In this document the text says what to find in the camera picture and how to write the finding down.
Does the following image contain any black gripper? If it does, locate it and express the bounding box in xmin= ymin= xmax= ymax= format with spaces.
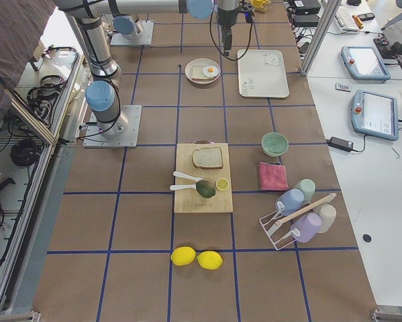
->
xmin=217 ymin=8 xmax=237 ymax=56

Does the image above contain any brown-crust bread slice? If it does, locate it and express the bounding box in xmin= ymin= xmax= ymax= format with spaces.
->
xmin=192 ymin=147 xmax=223 ymax=170

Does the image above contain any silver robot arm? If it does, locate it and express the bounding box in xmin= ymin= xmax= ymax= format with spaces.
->
xmin=54 ymin=1 xmax=128 ymax=140
xmin=108 ymin=0 xmax=242 ymax=56

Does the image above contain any white round plate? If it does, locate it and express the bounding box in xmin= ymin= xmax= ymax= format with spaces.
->
xmin=185 ymin=58 xmax=221 ymax=85

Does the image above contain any bread slice on plate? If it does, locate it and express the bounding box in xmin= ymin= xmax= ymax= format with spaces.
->
xmin=191 ymin=66 xmax=210 ymax=81

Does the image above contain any fried egg toy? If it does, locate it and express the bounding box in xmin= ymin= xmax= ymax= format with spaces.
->
xmin=202 ymin=66 xmax=220 ymax=78

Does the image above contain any white bear tray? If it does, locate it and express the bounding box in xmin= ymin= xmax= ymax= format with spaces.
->
xmin=238 ymin=50 xmax=289 ymax=99

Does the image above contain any wooden rack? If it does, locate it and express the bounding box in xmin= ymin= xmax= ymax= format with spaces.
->
xmin=250 ymin=0 xmax=271 ymax=13

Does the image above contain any green bowl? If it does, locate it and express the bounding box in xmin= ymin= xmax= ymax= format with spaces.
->
xmin=261 ymin=131 xmax=289 ymax=157

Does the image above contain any teach pendant far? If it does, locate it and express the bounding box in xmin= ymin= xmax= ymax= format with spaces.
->
xmin=340 ymin=46 xmax=391 ymax=82

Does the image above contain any teach pendant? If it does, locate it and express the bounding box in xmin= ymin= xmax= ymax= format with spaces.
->
xmin=350 ymin=90 xmax=399 ymax=141
xmin=340 ymin=46 xmax=391 ymax=82

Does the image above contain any lemon half slice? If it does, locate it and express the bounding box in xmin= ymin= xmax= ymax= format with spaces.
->
xmin=215 ymin=177 xmax=230 ymax=191

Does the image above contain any pink cloth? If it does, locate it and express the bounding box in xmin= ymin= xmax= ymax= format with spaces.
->
xmin=259 ymin=162 xmax=289 ymax=191

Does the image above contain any green lime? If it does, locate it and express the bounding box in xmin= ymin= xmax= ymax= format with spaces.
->
xmin=195 ymin=180 xmax=215 ymax=199

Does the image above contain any white plastic knife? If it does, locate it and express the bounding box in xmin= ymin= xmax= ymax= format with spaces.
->
xmin=169 ymin=184 xmax=197 ymax=191

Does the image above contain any black power adapter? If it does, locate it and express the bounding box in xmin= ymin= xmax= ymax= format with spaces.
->
xmin=326 ymin=136 xmax=354 ymax=152

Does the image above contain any bamboo cutting board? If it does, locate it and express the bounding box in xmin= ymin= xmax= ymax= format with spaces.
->
xmin=174 ymin=143 xmax=233 ymax=213

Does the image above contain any green cup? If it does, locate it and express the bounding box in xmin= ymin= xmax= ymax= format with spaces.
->
xmin=294 ymin=178 xmax=315 ymax=204

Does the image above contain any teach pendant near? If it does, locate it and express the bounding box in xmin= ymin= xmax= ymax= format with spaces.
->
xmin=350 ymin=90 xmax=399 ymax=141

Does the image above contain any blue cup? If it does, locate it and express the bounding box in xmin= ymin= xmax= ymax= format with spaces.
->
xmin=275 ymin=189 xmax=305 ymax=216

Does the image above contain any beige cup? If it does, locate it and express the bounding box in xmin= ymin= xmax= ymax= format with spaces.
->
xmin=313 ymin=204 xmax=336 ymax=233

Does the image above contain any purple cup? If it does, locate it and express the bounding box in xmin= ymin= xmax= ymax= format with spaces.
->
xmin=291 ymin=212 xmax=322 ymax=243

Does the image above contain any yellow lemon right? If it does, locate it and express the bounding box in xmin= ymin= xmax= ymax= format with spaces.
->
xmin=197 ymin=250 xmax=223 ymax=270

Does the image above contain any yellow lemon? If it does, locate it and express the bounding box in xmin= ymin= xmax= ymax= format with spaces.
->
xmin=170 ymin=246 xmax=196 ymax=266
xmin=197 ymin=250 xmax=223 ymax=270

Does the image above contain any yellow lemon left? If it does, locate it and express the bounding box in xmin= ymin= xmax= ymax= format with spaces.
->
xmin=170 ymin=246 xmax=196 ymax=266

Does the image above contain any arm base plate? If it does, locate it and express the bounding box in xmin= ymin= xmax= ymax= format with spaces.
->
xmin=83 ymin=105 xmax=142 ymax=149
xmin=110 ymin=18 xmax=154 ymax=47

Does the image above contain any aluminium frame post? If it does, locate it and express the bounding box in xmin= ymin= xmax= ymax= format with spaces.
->
xmin=300 ymin=0 xmax=341 ymax=76

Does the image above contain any white wire cup rack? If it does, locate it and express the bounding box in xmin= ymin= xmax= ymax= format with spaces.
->
xmin=259 ymin=192 xmax=338 ymax=251

